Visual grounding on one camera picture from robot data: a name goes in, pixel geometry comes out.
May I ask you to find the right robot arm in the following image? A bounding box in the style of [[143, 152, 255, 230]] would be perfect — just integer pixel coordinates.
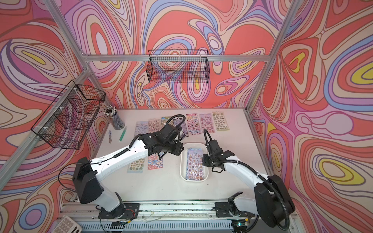
[[203, 129, 296, 231]]

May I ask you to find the dark bonbon drop sticker sheet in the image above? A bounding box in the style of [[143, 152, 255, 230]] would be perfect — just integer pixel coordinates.
[[173, 117, 188, 137]]

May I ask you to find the black wire basket left wall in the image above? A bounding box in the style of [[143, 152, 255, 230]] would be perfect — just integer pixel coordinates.
[[31, 81, 106, 150]]

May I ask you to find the purple pink sticker sheet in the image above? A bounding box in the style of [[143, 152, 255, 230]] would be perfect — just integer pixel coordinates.
[[200, 113, 215, 133]]

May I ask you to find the green panda sticker sheet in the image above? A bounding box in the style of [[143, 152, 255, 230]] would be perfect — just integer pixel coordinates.
[[161, 116, 173, 126]]

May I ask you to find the green frog sticker sheet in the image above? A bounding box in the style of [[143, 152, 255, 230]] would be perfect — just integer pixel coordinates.
[[127, 158, 145, 173]]

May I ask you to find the black wire basket wall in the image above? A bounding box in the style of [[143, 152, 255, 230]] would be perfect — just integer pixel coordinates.
[[31, 81, 106, 150], [146, 49, 210, 83]]

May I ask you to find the white plastic storage box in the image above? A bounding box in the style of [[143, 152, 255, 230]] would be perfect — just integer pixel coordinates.
[[180, 143, 209, 182]]

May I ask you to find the blue grey pen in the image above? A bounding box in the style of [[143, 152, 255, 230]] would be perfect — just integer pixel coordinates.
[[108, 130, 112, 144]]

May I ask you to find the green beige sticker sheet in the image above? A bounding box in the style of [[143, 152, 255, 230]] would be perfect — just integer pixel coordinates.
[[212, 112, 229, 131]]

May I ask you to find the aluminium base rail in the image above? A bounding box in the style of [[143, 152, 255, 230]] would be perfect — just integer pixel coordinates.
[[52, 200, 281, 233]]

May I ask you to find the green marker pen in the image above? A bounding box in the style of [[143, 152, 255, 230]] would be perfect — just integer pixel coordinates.
[[119, 126, 127, 142]]

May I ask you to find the pink food sticker sheet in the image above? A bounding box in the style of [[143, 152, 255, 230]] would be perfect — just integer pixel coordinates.
[[148, 118, 161, 133]]

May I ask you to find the mesh pen cup with pens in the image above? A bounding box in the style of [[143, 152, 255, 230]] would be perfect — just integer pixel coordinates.
[[104, 105, 125, 130]]

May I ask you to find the pink cat sticker sheet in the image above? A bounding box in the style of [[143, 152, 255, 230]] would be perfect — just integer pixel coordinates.
[[186, 113, 201, 136]]

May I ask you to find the black wire basket back wall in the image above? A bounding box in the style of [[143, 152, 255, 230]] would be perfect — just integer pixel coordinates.
[[146, 49, 210, 83]]

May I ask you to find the light blue sticker sheet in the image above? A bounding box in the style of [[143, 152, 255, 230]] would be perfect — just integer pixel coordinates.
[[134, 121, 149, 136]]

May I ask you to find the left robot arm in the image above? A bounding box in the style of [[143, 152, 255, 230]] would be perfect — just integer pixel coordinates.
[[72, 114, 186, 218]]

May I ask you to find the white keypad device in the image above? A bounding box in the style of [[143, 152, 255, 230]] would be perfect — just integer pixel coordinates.
[[52, 216, 83, 233]]

